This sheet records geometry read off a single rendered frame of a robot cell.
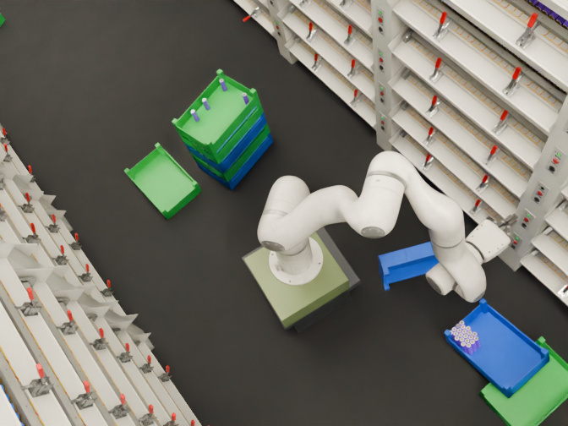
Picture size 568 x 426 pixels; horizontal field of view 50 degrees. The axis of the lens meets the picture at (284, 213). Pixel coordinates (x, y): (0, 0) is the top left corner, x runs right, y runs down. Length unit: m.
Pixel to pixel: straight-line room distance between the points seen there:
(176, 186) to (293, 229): 1.20
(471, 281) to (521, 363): 0.67
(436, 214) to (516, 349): 0.99
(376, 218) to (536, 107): 0.56
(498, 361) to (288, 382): 0.77
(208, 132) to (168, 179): 0.42
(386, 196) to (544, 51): 0.51
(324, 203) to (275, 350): 0.98
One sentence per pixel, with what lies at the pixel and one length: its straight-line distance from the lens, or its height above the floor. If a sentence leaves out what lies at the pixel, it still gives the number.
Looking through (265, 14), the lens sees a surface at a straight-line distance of 3.09.
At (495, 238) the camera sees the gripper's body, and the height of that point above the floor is 0.61.
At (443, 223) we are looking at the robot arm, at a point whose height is 0.97.
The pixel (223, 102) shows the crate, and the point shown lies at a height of 0.32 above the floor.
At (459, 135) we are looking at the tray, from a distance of 2.19.
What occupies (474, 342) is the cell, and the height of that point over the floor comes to 0.10.
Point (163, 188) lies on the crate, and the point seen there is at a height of 0.00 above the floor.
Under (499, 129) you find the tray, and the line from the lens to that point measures 1.95.
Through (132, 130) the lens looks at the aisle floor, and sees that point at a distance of 3.08.
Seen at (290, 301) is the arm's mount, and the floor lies 0.38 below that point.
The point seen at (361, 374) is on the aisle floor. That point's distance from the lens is 2.42.
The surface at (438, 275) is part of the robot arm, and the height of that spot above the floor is 0.63.
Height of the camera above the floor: 2.39
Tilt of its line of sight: 64 degrees down
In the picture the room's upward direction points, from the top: 21 degrees counter-clockwise
